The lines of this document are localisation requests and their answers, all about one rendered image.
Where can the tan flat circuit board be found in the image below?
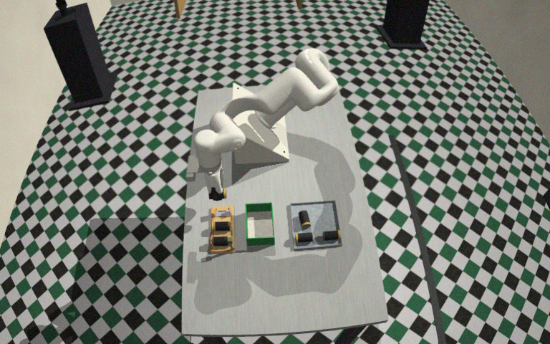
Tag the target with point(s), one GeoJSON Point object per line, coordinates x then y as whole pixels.
{"type": "Point", "coordinates": [221, 213]}

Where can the green open box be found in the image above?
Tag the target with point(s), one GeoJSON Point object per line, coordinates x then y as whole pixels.
{"type": "Point", "coordinates": [260, 224]}

